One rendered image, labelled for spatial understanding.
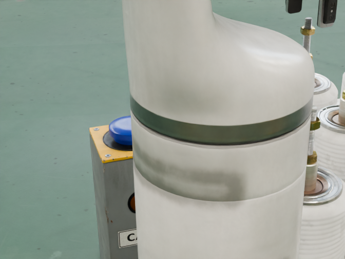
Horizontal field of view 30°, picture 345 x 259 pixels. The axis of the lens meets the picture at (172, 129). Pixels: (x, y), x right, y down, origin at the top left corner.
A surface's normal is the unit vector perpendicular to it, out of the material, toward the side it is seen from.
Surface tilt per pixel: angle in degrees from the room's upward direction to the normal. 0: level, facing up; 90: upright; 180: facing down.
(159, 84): 98
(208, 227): 90
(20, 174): 0
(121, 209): 90
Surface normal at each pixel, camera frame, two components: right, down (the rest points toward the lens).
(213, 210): -0.12, 0.46
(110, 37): -0.02, -0.89
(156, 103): -0.69, 0.47
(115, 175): 0.29, 0.44
